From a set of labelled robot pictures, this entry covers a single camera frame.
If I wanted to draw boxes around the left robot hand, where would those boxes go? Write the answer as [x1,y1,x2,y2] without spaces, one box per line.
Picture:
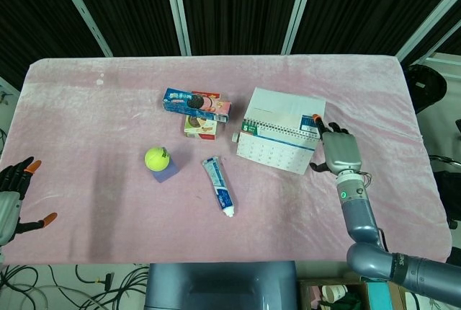
[0,156,58,248]

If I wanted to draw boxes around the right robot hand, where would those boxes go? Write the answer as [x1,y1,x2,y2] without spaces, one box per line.
[309,113,363,176]

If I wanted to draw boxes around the spiral desk calendar red base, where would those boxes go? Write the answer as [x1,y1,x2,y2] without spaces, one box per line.
[236,87,328,175]

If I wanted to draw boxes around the black round chair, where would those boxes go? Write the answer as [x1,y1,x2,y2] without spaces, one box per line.
[405,64,448,115]

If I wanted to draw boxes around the black stand base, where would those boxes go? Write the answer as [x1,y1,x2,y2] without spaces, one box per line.
[427,154,461,231]

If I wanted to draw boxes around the blue white toothpaste tube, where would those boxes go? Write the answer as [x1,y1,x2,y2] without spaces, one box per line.
[201,156,236,218]

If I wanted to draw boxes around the pink plush table cloth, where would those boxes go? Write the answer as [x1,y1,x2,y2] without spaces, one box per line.
[0,54,453,266]

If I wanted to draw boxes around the open cardboard box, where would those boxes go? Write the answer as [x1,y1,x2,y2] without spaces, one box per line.
[298,278,413,310]

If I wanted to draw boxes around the white paper cup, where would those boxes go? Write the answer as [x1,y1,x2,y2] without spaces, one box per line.
[321,284,349,306]

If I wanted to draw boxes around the small green red box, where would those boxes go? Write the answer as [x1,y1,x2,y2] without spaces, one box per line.
[183,114,218,141]

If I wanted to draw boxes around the teal box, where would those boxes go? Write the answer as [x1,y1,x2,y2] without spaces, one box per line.
[366,283,394,310]

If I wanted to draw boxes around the yellow-green tennis ball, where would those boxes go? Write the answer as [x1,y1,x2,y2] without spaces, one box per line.
[144,146,170,172]

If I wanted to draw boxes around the purple foam cube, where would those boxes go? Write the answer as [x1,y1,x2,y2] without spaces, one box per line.
[151,156,182,185]

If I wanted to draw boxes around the blue cookie box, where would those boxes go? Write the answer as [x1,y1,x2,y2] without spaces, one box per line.
[161,87,232,124]

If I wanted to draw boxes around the grey-blue robot torso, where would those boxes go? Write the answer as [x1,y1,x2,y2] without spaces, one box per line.
[145,261,299,310]

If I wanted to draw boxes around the black floor cables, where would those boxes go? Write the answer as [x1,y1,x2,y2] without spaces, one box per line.
[0,262,149,310]

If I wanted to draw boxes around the white partition post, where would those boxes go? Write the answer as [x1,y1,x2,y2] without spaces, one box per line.
[393,0,461,63]
[279,0,319,56]
[49,0,113,57]
[161,0,192,56]

